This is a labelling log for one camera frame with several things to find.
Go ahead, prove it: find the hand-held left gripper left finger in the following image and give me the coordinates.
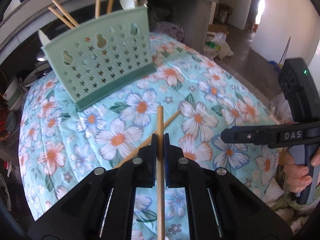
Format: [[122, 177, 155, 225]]
[[29, 134, 158, 240]]

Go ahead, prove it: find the white sack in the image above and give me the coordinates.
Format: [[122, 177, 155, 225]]
[[216, 41, 234, 60]]

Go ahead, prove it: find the person's right hand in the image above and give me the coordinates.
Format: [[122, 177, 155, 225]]
[[284, 146, 320, 194]]

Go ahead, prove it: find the floral quilted blanket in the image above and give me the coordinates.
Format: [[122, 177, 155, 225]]
[[18, 32, 292, 240]]

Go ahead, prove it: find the thin metal rod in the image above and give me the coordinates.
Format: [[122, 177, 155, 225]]
[[280, 36, 292, 65]]

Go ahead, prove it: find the blue plastic toy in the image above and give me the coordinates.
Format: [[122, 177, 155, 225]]
[[269, 60, 284, 73]]

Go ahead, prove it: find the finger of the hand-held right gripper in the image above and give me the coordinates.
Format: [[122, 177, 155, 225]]
[[221, 124, 272, 147]]

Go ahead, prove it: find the clear plastic bag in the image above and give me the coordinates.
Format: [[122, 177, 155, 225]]
[[270, 92, 293, 124]]

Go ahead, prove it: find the pink plastic bag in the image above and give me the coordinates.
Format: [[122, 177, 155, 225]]
[[156, 21, 185, 43]]

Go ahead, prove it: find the wide white dish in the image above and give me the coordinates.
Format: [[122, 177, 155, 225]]
[[24, 62, 50, 85]]

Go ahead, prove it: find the cardboard box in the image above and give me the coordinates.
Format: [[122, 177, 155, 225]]
[[207, 24, 229, 37]]

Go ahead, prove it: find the pale green bowl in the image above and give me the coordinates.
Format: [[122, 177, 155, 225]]
[[6, 90, 25, 111]]

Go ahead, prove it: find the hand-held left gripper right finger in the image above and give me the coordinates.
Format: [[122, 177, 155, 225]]
[[164, 133, 293, 240]]

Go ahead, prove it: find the clear bag with green packet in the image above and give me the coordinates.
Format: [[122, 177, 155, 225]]
[[204, 32, 229, 58]]

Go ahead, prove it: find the green perforated utensil holder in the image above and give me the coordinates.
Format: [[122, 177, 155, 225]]
[[38, 6, 155, 112]]

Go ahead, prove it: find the metal wire rack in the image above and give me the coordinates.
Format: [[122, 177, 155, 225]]
[[5, 127, 20, 148]]

